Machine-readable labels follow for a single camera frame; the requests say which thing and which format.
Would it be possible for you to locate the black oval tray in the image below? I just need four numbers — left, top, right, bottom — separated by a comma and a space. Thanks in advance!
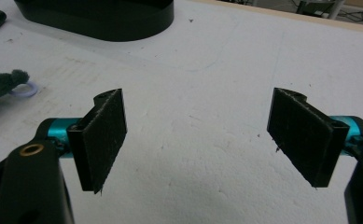
13, 0, 175, 43

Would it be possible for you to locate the lavender plastic ring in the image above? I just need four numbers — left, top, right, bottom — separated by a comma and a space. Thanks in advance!
8, 80, 39, 98

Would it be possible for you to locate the metal stand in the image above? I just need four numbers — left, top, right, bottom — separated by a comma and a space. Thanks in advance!
295, 0, 347, 21

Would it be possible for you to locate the black cable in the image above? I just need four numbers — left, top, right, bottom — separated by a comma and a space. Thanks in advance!
337, 7, 363, 27

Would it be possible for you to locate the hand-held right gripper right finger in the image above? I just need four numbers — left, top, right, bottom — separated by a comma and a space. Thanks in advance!
266, 87, 362, 189

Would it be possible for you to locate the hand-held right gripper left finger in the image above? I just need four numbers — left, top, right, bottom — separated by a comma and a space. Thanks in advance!
47, 88, 128, 195

